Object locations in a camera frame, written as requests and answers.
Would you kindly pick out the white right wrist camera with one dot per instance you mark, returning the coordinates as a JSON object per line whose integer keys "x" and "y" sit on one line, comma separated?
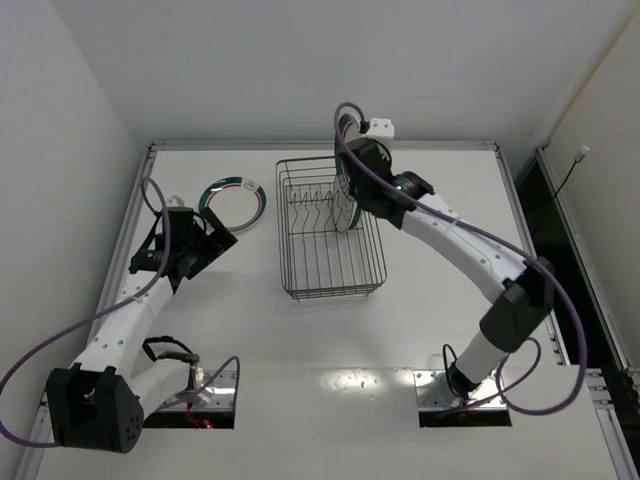
{"x": 379, "y": 129}

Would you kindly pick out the metal base plate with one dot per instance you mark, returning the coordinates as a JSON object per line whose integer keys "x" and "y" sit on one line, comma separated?
{"x": 216, "y": 395}
{"x": 433, "y": 395}

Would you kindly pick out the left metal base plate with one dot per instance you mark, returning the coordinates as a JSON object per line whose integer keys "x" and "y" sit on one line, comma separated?
{"x": 216, "y": 395}

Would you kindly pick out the aluminium table frame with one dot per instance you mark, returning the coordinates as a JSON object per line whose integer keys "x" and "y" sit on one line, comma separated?
{"x": 327, "y": 386}

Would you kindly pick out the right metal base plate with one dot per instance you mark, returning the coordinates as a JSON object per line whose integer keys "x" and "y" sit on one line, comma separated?
{"x": 433, "y": 395}

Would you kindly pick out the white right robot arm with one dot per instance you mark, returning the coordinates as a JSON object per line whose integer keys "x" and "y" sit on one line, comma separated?
{"x": 520, "y": 298}

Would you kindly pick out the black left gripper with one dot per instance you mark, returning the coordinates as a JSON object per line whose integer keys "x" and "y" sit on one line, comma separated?
{"x": 211, "y": 240}

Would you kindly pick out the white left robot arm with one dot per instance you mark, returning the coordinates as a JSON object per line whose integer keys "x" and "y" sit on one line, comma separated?
{"x": 97, "y": 403}

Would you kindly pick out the white plate with blue rim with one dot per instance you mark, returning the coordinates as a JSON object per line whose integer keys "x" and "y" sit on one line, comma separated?
{"x": 355, "y": 217}

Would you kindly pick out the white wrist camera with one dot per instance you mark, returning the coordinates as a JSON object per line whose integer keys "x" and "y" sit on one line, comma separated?
{"x": 379, "y": 129}
{"x": 175, "y": 201}

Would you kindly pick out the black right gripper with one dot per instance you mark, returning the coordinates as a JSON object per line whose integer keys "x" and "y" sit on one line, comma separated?
{"x": 357, "y": 163}

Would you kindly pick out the green red rimmed plate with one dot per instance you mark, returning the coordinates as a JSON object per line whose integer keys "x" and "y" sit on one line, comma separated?
{"x": 238, "y": 202}
{"x": 342, "y": 203}

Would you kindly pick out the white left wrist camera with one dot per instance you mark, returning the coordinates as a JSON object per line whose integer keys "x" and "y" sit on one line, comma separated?
{"x": 175, "y": 201}

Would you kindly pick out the grey wire dish rack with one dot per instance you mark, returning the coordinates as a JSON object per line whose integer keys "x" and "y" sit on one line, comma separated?
{"x": 316, "y": 261}

